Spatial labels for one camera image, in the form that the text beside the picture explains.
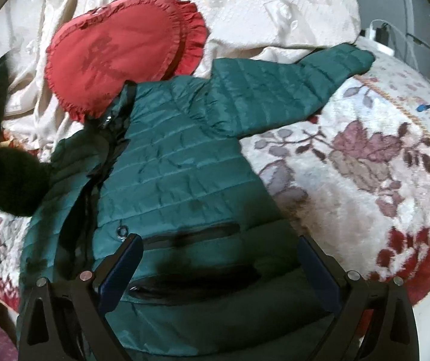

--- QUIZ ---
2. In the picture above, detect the teal quilted puffer jacket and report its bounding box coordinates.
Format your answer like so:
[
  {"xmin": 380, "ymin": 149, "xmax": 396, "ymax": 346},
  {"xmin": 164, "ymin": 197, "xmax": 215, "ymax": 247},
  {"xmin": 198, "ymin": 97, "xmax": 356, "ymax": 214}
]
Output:
[{"xmin": 19, "ymin": 44, "xmax": 375, "ymax": 360}]

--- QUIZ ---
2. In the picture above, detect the floral plush blanket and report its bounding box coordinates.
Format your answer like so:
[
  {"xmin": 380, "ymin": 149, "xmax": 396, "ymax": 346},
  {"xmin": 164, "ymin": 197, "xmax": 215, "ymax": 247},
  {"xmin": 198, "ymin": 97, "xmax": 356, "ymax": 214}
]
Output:
[{"xmin": 0, "ymin": 53, "xmax": 430, "ymax": 310}]

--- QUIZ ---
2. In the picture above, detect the red heart-shaped ruffled pillow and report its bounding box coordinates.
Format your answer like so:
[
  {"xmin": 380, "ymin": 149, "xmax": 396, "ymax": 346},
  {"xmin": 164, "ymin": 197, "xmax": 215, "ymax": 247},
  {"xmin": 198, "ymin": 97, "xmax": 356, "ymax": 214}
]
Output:
[{"xmin": 44, "ymin": 0, "xmax": 208, "ymax": 122}]

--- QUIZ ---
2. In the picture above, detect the white power strip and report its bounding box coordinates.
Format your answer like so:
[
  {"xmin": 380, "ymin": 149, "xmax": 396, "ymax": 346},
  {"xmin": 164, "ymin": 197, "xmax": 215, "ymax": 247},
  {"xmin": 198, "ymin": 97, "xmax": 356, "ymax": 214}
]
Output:
[{"xmin": 356, "ymin": 26, "xmax": 395, "ymax": 56}]

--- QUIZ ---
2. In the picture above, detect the cream embroidered bedspread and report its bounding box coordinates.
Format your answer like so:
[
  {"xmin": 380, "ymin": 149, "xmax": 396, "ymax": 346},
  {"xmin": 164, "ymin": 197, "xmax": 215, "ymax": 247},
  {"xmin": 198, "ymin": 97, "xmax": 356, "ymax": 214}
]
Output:
[{"xmin": 0, "ymin": 0, "xmax": 361, "ymax": 159}]

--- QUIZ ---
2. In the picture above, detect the black charger plug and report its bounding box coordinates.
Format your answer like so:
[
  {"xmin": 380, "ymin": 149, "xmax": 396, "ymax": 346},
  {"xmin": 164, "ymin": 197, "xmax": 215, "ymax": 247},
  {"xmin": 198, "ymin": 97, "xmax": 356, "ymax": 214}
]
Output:
[{"xmin": 375, "ymin": 23, "xmax": 390, "ymax": 47}]

